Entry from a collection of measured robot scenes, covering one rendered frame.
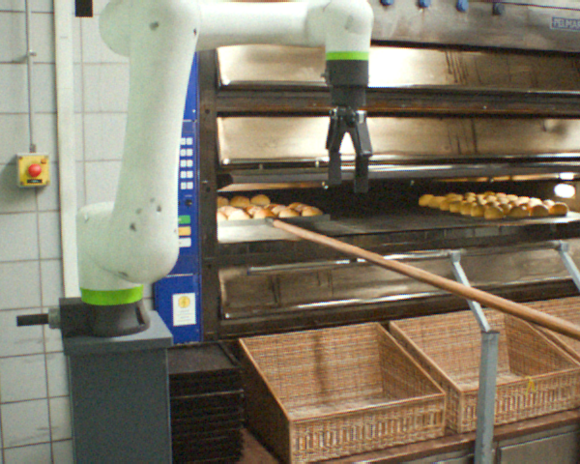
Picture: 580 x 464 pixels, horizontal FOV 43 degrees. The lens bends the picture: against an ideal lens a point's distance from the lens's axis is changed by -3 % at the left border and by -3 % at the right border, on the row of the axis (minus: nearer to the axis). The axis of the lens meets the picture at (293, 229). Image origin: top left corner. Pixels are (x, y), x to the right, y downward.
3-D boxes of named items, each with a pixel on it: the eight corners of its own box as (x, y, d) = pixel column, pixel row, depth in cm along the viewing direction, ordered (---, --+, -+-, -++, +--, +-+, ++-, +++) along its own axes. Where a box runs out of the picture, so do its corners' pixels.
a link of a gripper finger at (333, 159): (329, 153, 168) (328, 153, 169) (329, 185, 169) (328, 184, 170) (341, 153, 169) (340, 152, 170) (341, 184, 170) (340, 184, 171)
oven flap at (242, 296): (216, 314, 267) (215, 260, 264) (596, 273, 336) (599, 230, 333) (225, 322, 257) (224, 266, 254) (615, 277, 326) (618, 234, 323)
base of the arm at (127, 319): (16, 345, 137) (14, 313, 136) (18, 324, 151) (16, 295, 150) (156, 333, 146) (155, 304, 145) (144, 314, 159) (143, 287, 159)
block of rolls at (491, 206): (415, 205, 374) (415, 193, 373) (492, 201, 392) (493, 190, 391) (490, 220, 318) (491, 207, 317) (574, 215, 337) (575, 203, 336)
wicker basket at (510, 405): (384, 390, 289) (386, 320, 285) (500, 368, 311) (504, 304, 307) (458, 436, 245) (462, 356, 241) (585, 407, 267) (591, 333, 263)
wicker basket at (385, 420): (236, 412, 267) (235, 337, 263) (376, 390, 288) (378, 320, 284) (288, 469, 223) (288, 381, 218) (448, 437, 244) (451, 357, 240)
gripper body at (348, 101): (323, 87, 162) (323, 130, 164) (339, 87, 155) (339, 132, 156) (355, 87, 165) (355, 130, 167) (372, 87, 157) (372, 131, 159)
